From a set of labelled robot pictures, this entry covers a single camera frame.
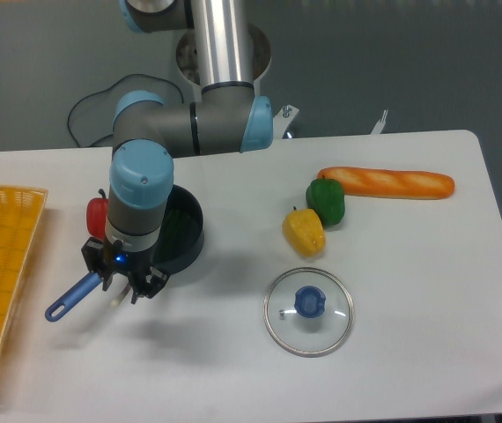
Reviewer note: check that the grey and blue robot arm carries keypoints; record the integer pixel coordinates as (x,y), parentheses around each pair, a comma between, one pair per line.
(151,229)

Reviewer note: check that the right white table clamp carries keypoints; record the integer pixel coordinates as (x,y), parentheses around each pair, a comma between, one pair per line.
(380,125)

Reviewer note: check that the orange baguette bread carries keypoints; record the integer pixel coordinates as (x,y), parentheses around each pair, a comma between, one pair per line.
(397,184)

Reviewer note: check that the green onion with white root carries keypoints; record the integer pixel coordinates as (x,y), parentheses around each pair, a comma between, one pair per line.
(177,242)

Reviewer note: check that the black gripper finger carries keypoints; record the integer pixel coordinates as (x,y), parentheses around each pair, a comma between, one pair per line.
(93,254)
(147,283)

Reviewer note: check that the yellow bell pepper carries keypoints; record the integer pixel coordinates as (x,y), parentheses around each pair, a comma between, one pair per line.
(304,231)

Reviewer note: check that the round silver robot base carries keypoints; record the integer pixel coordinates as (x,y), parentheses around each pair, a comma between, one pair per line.
(187,63)

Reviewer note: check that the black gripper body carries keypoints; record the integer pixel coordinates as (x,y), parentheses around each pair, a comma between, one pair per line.
(134,265)

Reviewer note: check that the glass lid with blue knob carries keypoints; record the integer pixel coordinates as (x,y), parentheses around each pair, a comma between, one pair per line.
(308,312)

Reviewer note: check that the red bell pepper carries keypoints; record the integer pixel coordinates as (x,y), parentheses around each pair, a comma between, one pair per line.
(96,215)

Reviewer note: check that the dark pot with blue handle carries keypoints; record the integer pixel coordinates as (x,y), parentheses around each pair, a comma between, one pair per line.
(180,198)

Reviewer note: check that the green bell pepper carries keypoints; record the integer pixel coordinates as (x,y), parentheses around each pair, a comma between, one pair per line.
(326,198)

